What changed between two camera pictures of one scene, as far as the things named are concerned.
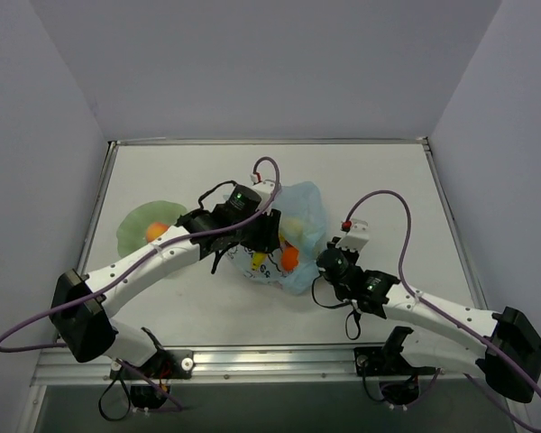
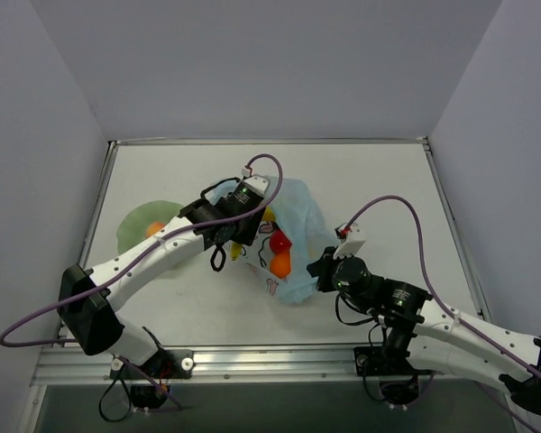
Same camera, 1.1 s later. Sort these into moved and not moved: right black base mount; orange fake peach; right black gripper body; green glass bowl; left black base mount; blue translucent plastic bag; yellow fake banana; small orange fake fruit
Moved: blue translucent plastic bag; yellow fake banana; small orange fake fruit
Not moved: orange fake peach; right black gripper body; left black base mount; right black base mount; green glass bowl
